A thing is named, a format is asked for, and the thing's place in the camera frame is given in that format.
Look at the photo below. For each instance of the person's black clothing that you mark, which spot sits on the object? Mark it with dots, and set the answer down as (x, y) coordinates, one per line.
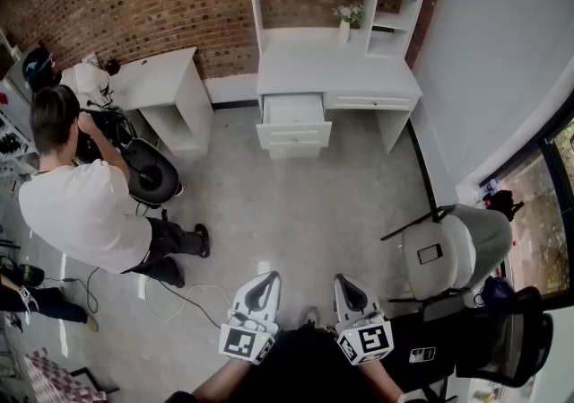
(309, 365)

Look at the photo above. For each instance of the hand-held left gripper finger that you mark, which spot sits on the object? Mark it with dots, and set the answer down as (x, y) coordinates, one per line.
(246, 295)
(275, 298)

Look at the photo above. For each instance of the black smartphone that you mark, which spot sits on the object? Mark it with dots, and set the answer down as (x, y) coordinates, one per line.
(429, 254)

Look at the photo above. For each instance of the black mesh office chair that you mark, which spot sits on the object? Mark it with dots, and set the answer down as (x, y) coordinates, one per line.
(502, 343)

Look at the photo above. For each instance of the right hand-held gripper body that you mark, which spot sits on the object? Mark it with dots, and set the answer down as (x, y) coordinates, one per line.
(370, 338)

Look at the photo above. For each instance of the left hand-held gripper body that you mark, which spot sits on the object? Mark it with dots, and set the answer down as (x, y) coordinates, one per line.
(244, 340)

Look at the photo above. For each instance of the white vase with flowers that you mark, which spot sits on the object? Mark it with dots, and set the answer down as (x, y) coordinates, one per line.
(344, 31)

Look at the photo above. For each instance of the small white desk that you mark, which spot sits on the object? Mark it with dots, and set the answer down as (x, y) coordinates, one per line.
(157, 78)

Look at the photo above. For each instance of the pink checked cloth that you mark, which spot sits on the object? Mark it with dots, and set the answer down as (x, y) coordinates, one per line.
(49, 374)

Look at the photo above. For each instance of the white storage shelf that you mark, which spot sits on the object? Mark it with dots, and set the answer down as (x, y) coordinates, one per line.
(11, 132)

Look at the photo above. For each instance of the person's grey shoe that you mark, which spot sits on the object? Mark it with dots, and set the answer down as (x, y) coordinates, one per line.
(309, 317)

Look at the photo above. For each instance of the black bag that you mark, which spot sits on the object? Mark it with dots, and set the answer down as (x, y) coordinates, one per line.
(504, 204)

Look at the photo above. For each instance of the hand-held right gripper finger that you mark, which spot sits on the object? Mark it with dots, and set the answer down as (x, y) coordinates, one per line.
(364, 300)
(341, 300)

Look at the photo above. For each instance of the purple bag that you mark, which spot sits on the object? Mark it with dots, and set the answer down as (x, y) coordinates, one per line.
(498, 291)

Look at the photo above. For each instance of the person's right forearm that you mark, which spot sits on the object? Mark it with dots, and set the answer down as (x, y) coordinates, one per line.
(381, 381)

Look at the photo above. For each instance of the white desk with hutch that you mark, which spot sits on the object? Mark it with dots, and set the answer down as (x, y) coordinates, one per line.
(332, 69)

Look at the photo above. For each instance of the white padded chair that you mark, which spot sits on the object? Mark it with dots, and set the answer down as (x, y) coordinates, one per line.
(453, 244)

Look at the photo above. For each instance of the white drawer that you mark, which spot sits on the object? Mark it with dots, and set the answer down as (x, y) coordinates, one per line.
(293, 134)

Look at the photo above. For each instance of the black round seat chair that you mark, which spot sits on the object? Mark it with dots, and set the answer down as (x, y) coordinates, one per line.
(150, 172)

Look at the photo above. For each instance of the black window frame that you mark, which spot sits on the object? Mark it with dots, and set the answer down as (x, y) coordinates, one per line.
(553, 177)

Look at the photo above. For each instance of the small black device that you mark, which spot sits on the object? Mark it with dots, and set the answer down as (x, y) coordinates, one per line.
(113, 66)

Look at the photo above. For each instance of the black flat frame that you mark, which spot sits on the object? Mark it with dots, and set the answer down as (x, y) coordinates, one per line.
(96, 381)

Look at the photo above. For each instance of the person's left forearm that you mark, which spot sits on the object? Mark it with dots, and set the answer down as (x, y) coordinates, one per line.
(224, 376)

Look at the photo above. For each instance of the clear plastic bottle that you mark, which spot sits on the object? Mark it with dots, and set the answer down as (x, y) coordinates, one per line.
(489, 188)

